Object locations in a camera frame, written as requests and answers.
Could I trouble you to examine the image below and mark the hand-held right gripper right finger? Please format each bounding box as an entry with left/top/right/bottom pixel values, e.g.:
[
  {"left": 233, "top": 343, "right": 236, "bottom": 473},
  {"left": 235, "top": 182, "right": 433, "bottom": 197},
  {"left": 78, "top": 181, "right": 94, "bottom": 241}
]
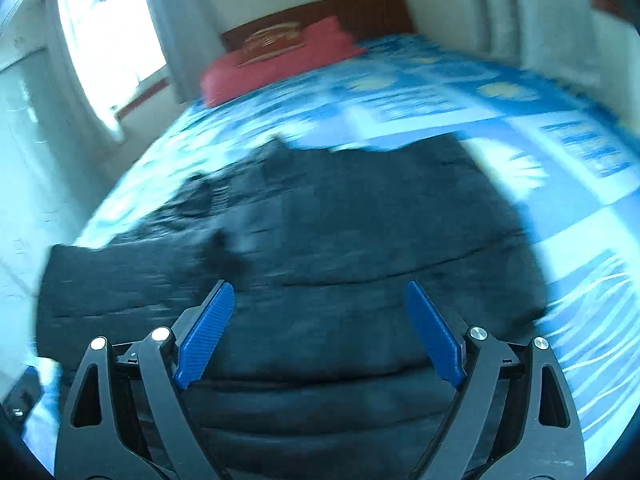
[{"left": 405, "top": 280, "right": 587, "bottom": 480}]

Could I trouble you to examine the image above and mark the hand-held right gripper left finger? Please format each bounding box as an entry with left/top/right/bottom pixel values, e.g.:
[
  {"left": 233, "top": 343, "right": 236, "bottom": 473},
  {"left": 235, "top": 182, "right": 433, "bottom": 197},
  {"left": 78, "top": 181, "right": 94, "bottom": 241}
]
[{"left": 54, "top": 279, "right": 236, "bottom": 480}]

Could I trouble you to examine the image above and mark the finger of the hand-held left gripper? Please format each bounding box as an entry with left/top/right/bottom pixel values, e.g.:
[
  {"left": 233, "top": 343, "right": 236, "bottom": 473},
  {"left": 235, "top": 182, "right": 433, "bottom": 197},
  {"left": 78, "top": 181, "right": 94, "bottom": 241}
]
[{"left": 0, "top": 365, "right": 42, "bottom": 428}]

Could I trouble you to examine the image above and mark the black puffer jacket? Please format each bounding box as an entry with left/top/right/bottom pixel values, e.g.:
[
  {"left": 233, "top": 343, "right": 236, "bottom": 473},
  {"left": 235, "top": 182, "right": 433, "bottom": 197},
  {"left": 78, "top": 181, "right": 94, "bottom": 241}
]
[{"left": 35, "top": 135, "right": 551, "bottom": 480}]

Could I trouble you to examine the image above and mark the blue patterned bed blanket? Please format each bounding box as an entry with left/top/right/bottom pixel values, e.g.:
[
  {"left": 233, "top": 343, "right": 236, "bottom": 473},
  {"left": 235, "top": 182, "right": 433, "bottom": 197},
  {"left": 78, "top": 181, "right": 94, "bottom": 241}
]
[{"left": 20, "top": 32, "right": 640, "bottom": 480}]

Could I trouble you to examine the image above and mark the red pillow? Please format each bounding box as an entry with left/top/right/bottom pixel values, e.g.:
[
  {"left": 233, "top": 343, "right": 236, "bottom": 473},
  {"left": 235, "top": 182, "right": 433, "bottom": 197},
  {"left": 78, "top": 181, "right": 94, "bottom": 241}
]
[{"left": 200, "top": 16, "right": 368, "bottom": 108}]

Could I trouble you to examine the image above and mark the white sheer curtain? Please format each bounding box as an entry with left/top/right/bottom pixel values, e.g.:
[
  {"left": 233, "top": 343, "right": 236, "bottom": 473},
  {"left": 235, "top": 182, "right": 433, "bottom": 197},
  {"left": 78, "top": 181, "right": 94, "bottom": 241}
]
[{"left": 42, "top": 0, "right": 126, "bottom": 146}]

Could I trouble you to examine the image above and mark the brown patterned cushion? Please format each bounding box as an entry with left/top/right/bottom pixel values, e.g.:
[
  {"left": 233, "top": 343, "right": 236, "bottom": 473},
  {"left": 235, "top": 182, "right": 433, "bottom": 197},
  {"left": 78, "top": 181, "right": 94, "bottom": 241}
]
[{"left": 235, "top": 22, "right": 307, "bottom": 68}]

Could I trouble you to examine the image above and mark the window with wooden sill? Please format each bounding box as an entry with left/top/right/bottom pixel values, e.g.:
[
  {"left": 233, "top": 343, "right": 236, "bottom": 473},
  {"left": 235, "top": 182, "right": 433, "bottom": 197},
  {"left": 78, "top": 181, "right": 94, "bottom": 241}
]
[{"left": 55, "top": 0, "right": 173, "bottom": 121}]

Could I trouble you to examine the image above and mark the wooden headboard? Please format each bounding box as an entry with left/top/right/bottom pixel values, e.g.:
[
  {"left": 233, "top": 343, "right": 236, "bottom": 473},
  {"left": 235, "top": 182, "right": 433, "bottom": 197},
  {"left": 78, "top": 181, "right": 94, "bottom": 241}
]
[{"left": 220, "top": 0, "right": 416, "bottom": 53}]

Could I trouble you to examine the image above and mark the long grey curtain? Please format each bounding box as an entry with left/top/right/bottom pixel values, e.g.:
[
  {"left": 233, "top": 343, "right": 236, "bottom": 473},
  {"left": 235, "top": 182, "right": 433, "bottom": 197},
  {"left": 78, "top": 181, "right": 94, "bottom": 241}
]
[{"left": 462, "top": 0, "right": 603, "bottom": 91}]

